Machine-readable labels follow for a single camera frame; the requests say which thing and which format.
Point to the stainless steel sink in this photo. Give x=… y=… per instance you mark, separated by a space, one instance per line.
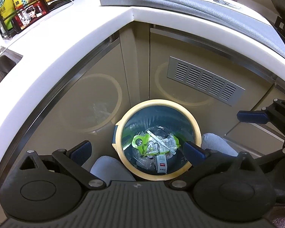
x=8 y=60

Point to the grey countertop mat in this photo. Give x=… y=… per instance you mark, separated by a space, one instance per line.
x=226 y=16

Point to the green clear snack wrapper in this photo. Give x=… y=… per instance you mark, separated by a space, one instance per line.
x=150 y=143

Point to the cabinet vent grille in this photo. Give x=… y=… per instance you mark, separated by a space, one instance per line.
x=204 y=81

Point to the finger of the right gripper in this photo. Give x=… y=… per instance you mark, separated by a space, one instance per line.
x=254 y=117

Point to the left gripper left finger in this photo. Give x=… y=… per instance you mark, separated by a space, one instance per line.
x=46 y=187

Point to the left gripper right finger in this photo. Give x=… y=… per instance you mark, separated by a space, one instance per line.
x=228 y=188

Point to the smartphone showing video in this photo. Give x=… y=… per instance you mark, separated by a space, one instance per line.
x=30 y=15

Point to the round beige trash bin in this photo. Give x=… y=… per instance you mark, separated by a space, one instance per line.
x=156 y=115

